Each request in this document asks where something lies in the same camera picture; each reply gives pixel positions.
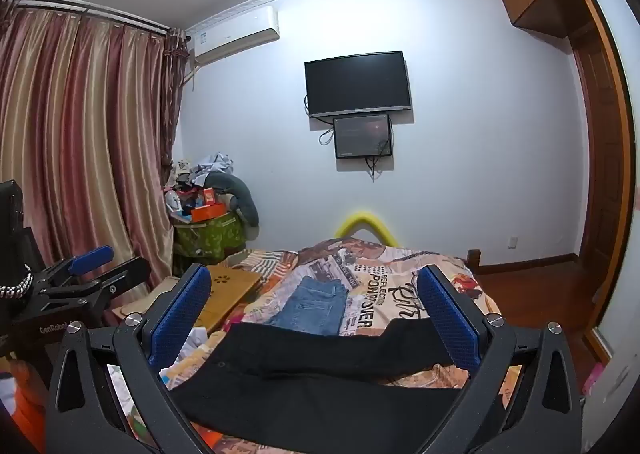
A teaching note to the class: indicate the black pants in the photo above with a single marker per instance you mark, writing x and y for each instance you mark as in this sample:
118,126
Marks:
310,384

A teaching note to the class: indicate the small red box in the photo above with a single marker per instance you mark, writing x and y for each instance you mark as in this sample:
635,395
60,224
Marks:
208,196

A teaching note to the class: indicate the wooden lap desk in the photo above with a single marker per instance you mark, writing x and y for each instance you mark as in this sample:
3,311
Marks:
230,294

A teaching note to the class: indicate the orange box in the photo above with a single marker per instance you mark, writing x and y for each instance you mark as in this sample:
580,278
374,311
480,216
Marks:
210,213

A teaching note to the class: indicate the black wall television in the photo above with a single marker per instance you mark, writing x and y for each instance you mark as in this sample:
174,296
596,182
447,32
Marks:
357,83

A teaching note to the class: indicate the striped pink curtain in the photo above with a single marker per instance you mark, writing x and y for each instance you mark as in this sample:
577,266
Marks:
75,133

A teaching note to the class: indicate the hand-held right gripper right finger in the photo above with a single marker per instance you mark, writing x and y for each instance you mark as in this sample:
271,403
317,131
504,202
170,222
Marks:
450,319

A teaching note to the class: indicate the green storage box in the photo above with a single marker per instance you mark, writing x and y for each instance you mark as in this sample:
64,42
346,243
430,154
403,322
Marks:
210,239

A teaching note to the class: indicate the yellow foam pad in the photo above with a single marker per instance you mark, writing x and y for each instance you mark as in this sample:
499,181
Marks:
357,215

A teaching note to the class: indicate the pink object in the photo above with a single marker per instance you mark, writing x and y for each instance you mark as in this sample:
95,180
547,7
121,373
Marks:
595,381

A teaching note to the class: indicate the orange cloth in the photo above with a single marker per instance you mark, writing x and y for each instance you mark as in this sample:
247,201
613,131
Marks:
27,394

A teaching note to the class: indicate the white wall socket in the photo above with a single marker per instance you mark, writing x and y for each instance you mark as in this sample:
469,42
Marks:
512,243

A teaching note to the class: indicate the blue jeans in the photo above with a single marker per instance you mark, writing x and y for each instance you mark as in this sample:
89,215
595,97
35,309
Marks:
310,306

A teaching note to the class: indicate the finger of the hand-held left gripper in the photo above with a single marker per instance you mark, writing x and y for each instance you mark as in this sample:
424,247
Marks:
120,284
92,256

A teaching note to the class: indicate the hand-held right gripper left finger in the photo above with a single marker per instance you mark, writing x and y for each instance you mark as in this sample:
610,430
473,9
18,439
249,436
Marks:
182,309

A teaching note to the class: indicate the wooden bed post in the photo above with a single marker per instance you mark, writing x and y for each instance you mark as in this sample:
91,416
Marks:
474,261

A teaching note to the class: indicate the wooden door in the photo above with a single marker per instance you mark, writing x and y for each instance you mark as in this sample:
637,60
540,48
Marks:
605,158

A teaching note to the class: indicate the white cloth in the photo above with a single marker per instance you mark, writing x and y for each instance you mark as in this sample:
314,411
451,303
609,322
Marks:
190,344

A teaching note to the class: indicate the curtain rail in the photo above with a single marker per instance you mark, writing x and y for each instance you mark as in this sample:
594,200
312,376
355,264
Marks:
100,13

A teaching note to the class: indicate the grey pillow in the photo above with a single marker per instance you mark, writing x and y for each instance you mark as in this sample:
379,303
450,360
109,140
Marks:
245,199

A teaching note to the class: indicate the white air conditioner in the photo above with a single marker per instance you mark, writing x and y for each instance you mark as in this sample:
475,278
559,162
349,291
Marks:
235,33

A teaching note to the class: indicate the small wall monitor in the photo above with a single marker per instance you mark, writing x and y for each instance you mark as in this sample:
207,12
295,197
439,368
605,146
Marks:
362,136

